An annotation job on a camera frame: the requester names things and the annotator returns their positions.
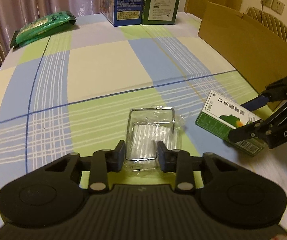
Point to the white wall socket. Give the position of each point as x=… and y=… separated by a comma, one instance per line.
x=275, y=5

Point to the clear bag with wire frame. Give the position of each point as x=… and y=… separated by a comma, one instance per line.
x=146, y=127

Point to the tall blue carton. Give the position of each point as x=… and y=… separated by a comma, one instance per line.
x=122, y=12

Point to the quilted beige chair cushion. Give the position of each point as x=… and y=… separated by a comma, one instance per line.
x=269, y=21

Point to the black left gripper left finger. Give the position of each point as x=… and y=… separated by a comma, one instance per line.
x=103, y=162

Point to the green white toothpaste box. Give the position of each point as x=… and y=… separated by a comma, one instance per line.
x=220, y=115

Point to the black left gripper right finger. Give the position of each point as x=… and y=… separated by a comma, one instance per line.
x=181, y=163

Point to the checkered tablecloth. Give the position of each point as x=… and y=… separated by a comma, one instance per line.
x=73, y=92

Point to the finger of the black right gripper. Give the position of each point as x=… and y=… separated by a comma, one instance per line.
x=250, y=131
x=256, y=103

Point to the brown cardboard box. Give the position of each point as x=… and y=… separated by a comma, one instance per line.
x=255, y=52

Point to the tall green carton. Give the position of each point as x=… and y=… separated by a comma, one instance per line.
x=159, y=12

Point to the green snack packet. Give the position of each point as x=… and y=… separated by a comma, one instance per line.
x=42, y=27

